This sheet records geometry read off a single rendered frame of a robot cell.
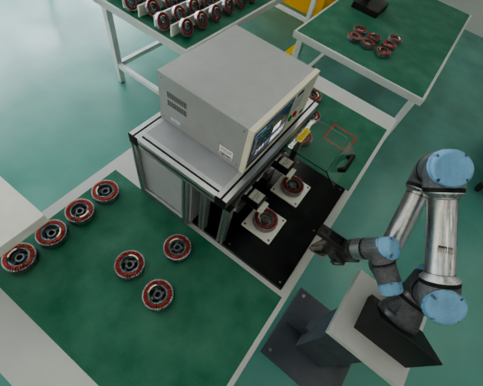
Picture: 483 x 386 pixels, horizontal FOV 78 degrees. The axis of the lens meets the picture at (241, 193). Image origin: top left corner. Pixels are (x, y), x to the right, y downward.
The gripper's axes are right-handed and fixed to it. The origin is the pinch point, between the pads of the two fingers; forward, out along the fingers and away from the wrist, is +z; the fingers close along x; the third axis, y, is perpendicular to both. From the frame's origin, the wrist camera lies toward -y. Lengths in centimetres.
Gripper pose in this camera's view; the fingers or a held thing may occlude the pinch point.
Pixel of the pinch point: (310, 246)
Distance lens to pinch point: 129.0
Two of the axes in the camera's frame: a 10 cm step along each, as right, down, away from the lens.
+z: -5.4, 1.8, 8.2
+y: 6.2, 7.5, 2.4
